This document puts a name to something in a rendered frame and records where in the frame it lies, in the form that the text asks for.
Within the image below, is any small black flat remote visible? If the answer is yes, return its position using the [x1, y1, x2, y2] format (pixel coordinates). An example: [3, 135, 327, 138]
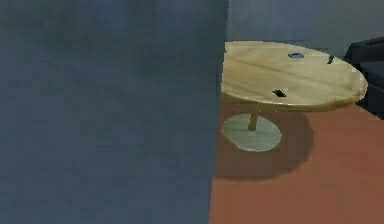
[271, 88, 287, 99]

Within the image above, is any round light wooden table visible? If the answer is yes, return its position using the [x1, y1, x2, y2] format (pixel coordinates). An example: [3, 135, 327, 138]
[220, 40, 369, 153]

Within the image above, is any dark navy sofa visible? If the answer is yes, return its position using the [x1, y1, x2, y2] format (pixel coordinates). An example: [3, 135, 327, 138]
[343, 36, 384, 120]

